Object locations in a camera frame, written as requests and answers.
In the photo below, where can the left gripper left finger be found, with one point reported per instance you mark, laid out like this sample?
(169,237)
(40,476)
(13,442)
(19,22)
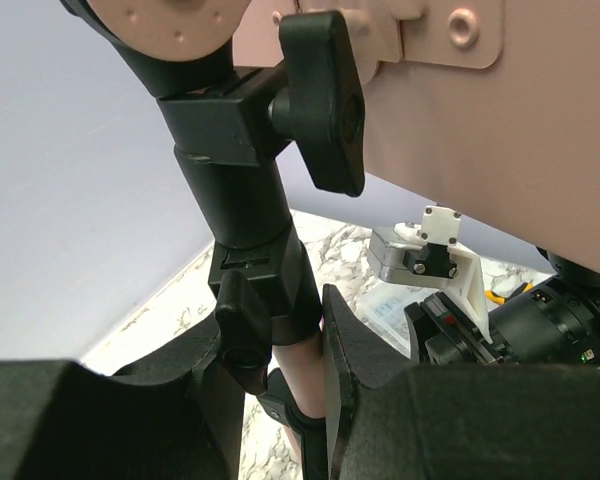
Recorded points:
(175,413)

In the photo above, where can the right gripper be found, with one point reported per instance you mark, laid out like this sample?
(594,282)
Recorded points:
(555,322)

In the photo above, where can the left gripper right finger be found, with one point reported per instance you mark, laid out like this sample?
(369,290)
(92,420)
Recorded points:
(390,418)

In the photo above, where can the pink music stand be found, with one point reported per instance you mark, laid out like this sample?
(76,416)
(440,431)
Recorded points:
(488,108)

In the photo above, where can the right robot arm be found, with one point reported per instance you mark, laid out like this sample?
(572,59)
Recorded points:
(556,321)

